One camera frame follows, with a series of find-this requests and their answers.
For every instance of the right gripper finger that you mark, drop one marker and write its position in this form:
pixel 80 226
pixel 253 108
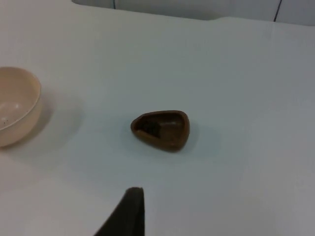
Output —
pixel 128 216

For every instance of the dark brown wooden cup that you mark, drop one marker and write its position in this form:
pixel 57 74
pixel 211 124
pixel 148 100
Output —
pixel 169 132

